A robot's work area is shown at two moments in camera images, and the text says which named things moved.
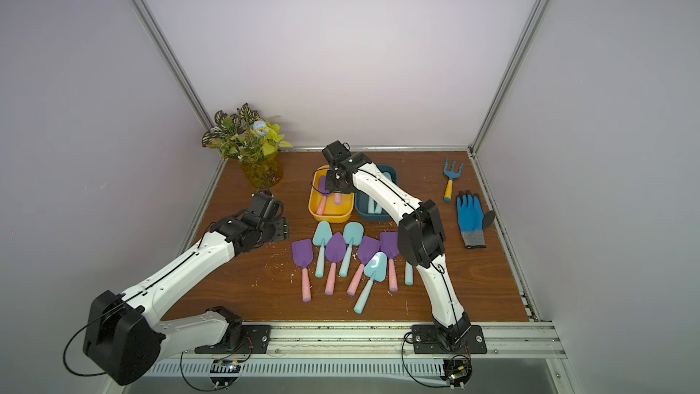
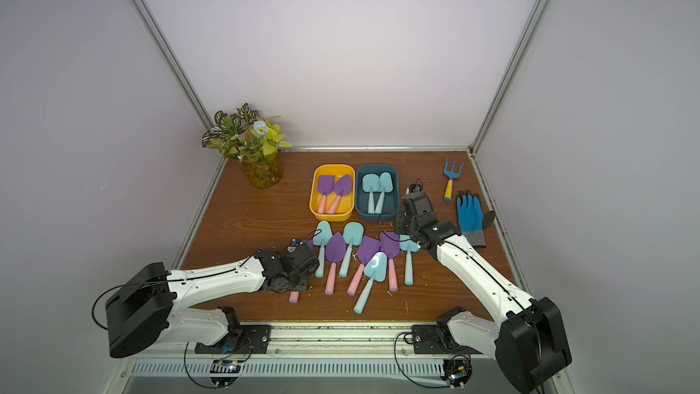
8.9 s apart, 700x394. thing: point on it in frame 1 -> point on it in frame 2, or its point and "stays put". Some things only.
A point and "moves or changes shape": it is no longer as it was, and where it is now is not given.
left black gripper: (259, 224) -> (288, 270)
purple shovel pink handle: (303, 256) moves or changes shape
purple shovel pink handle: (324, 195) stays put
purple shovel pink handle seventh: (367, 247) stays put
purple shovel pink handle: (335, 252) stays put
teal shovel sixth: (353, 235) stays put
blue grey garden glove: (472, 220) stays put
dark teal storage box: (365, 208) stays put
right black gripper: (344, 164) -> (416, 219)
